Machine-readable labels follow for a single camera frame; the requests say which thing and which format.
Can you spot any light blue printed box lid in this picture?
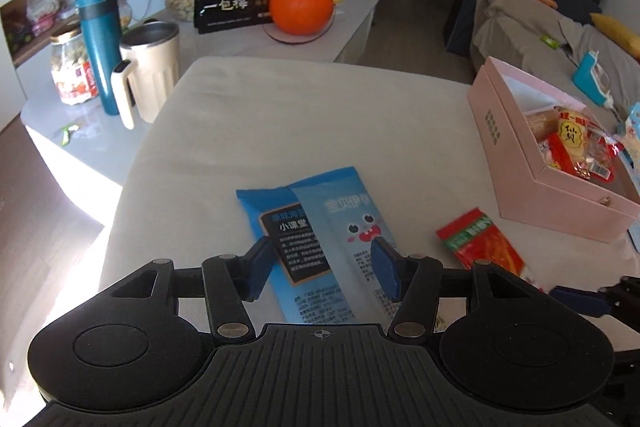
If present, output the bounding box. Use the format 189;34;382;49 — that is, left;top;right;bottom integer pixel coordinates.
625;152;640;253

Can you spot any cream mug with handle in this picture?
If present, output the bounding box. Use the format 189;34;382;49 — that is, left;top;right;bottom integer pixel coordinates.
111;21;181;130

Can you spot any orange pumpkin bucket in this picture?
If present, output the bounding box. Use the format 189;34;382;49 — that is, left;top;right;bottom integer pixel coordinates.
270;0;334;35

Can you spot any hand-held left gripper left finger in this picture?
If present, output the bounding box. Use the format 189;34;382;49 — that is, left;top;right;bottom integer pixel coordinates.
115;238;275;342

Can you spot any red roast chicken packet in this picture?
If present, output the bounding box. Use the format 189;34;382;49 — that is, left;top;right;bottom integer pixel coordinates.
537;134;581;172

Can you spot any yellow cushion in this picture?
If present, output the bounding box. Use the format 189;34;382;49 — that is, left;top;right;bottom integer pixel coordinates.
590;13;640;60

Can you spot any white low cabinet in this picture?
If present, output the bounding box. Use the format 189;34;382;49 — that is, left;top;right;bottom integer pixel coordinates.
20;0;379;188

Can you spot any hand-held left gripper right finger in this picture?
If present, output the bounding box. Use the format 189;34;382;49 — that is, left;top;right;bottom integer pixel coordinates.
371;237;528;340

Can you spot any red yellow rice cracker packet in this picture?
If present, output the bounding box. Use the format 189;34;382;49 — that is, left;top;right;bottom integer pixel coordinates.
552;106;616;172

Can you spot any large blue snack packet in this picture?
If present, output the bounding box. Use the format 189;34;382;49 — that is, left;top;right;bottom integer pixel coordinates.
236;166;388;324

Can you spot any long red snack packet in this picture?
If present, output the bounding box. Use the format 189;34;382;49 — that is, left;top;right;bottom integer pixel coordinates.
436;207;543;293

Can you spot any small red snack packet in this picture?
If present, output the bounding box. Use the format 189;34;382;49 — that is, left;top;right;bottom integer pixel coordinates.
580;157;616;181

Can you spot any teal bottle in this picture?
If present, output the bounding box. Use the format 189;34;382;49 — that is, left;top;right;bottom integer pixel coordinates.
76;0;123;116

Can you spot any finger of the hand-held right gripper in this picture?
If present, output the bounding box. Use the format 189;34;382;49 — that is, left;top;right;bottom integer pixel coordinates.
550;286;618;318

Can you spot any pink gift box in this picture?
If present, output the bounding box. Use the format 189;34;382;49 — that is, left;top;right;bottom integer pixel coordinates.
467;56;640;244

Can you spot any teal and white toy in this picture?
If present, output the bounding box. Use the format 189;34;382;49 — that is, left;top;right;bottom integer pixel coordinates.
572;51;615;108

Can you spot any small jar with red label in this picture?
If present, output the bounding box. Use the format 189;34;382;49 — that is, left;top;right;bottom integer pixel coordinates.
50;24;99;106

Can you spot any round white mat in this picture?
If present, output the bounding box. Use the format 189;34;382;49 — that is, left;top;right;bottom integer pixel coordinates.
262;14;336;44

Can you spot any cartoon printed toy box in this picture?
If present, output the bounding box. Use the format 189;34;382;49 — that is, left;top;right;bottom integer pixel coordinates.
622;102;640;142

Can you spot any grey covered sofa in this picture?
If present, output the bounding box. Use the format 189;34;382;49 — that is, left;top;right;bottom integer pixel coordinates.
472;0;640;132

